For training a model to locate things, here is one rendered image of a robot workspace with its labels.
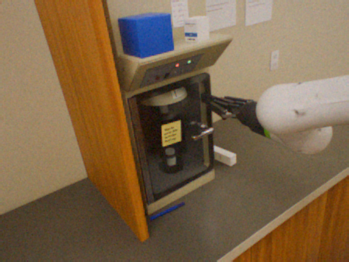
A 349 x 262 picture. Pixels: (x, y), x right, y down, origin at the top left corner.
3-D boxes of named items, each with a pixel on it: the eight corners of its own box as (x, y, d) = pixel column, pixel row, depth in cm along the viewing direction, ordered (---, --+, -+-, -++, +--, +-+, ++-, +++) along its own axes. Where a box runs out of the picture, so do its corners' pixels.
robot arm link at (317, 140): (324, 168, 72) (347, 127, 72) (304, 150, 64) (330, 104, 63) (274, 147, 82) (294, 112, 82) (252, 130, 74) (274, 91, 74)
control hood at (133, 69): (123, 90, 85) (116, 54, 80) (209, 64, 100) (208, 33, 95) (143, 100, 76) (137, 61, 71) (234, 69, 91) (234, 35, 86)
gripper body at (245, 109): (269, 99, 83) (244, 92, 90) (248, 108, 79) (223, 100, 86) (267, 123, 87) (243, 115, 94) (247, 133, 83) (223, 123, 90)
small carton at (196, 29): (185, 41, 87) (183, 19, 84) (196, 37, 90) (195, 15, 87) (198, 42, 83) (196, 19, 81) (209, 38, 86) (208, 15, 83)
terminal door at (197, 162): (148, 203, 104) (128, 97, 86) (213, 169, 118) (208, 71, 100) (149, 205, 103) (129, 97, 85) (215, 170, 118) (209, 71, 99)
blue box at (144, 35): (123, 54, 80) (116, 18, 76) (154, 46, 85) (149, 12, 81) (142, 58, 73) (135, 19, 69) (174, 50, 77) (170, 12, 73)
